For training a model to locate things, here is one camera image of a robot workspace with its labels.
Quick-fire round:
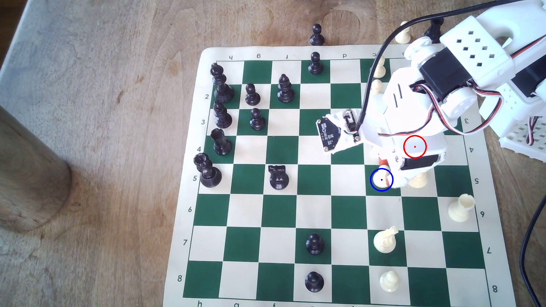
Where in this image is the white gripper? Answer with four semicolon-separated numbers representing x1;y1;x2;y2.
362;64;460;188

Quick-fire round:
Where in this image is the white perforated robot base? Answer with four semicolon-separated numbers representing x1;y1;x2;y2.
479;83;546;163

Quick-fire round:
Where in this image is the green and white chess mat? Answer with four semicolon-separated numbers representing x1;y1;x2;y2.
162;43;517;307

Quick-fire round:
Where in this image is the white queen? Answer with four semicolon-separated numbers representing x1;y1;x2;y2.
408;171;429;189

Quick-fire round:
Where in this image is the white knight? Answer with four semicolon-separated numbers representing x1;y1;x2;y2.
373;226;399;254

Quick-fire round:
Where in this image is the white rook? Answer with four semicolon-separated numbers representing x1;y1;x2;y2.
448;194;476;223

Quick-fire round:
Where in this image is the black pawn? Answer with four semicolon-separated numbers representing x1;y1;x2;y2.
249;108;266;131
306;233;324;255
245;84;261;106
308;51;323;75
305;271;325;293
310;23;325;47

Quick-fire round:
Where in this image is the black knight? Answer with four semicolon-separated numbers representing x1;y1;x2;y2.
268;165;290;190

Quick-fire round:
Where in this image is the black bishop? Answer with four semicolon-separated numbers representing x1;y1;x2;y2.
213;101;233;129
277;74;295;103

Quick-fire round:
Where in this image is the black rook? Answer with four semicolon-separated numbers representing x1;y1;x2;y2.
424;18;444;43
211;128;233;156

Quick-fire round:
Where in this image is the black queen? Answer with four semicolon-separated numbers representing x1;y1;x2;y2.
194;153;222;188

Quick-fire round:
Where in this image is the black king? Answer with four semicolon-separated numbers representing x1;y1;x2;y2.
210;63;235;103

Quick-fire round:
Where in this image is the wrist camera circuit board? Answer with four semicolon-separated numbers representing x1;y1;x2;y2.
316;109;364;153

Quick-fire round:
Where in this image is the red black white servo wire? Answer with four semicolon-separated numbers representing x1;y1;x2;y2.
526;116;541;148
377;83;506;138

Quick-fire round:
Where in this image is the black cable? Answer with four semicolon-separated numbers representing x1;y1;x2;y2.
356;0;546;307

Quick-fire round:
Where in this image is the wooden cylinder post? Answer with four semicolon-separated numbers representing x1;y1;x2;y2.
0;104;72;233

